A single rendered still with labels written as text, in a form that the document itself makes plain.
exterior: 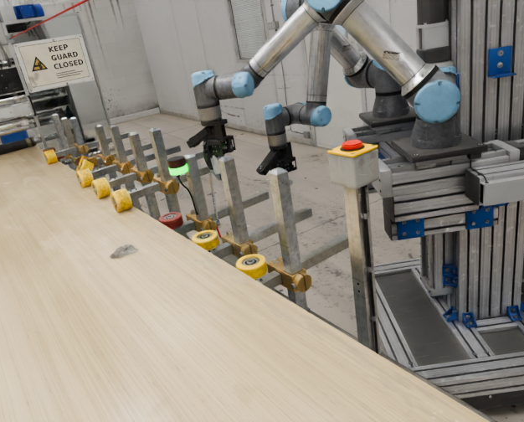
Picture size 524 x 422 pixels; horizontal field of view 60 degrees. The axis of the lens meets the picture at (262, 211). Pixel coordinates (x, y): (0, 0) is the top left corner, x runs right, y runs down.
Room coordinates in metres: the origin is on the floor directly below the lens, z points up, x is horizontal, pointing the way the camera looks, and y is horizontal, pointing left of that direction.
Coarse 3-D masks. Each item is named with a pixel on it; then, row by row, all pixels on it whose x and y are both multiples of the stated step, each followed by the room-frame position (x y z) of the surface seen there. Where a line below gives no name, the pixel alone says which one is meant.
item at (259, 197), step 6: (264, 192) 1.68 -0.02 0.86; (246, 198) 1.64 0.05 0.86; (252, 198) 1.64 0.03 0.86; (258, 198) 1.65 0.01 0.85; (264, 198) 1.67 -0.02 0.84; (246, 204) 1.62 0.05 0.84; (252, 204) 1.64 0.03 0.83; (222, 210) 1.57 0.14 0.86; (228, 210) 1.58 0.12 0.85; (210, 216) 1.54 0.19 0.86; (222, 216) 1.56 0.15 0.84; (186, 222) 1.51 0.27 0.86; (192, 222) 1.50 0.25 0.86; (180, 228) 1.47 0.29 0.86; (186, 228) 1.48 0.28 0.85; (192, 228) 1.50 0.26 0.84
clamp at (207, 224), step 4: (188, 216) 1.54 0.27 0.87; (192, 216) 1.53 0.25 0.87; (196, 220) 1.49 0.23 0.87; (204, 220) 1.47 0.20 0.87; (208, 220) 1.46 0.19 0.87; (212, 220) 1.48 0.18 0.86; (196, 224) 1.49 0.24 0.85; (200, 224) 1.46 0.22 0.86; (204, 224) 1.45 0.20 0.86; (208, 224) 1.45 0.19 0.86; (212, 224) 1.46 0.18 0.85; (196, 228) 1.50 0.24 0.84; (200, 228) 1.45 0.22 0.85; (204, 228) 1.45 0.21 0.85; (208, 228) 1.45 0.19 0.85; (212, 228) 1.46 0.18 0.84; (216, 228) 1.47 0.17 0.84
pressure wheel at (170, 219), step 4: (172, 212) 1.51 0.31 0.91; (176, 212) 1.50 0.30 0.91; (164, 216) 1.49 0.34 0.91; (168, 216) 1.47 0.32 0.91; (172, 216) 1.47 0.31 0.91; (176, 216) 1.46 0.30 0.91; (180, 216) 1.46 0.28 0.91; (160, 220) 1.45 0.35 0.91; (164, 220) 1.44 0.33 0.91; (168, 220) 1.44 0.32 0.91; (172, 220) 1.44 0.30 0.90; (176, 220) 1.44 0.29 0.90; (180, 220) 1.46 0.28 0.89; (164, 224) 1.44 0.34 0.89; (168, 224) 1.43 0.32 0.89; (172, 224) 1.44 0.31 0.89; (176, 224) 1.44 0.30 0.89; (180, 224) 1.45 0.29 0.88; (172, 228) 1.44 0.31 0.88; (176, 228) 1.44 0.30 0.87
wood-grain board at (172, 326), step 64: (0, 192) 2.24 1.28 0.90; (64, 192) 2.03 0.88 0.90; (0, 256) 1.39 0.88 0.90; (64, 256) 1.30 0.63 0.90; (128, 256) 1.22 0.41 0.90; (192, 256) 1.15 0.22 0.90; (0, 320) 0.98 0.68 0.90; (64, 320) 0.93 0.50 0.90; (128, 320) 0.88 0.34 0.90; (192, 320) 0.84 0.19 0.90; (256, 320) 0.80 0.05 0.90; (320, 320) 0.76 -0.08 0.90; (0, 384) 0.73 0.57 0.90; (64, 384) 0.70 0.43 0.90; (128, 384) 0.67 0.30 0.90; (192, 384) 0.64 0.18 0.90; (256, 384) 0.62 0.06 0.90; (320, 384) 0.59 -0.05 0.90; (384, 384) 0.57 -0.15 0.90
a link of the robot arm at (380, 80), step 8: (368, 64) 1.91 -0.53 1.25; (376, 64) 1.85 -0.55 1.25; (368, 72) 1.89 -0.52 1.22; (376, 72) 1.85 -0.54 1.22; (384, 72) 1.82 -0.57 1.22; (368, 80) 1.89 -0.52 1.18; (376, 80) 1.86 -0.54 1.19; (384, 80) 1.82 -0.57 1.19; (392, 80) 1.81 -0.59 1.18; (376, 88) 1.86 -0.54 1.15; (384, 88) 1.82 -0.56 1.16; (392, 88) 1.81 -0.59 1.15; (400, 88) 1.82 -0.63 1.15
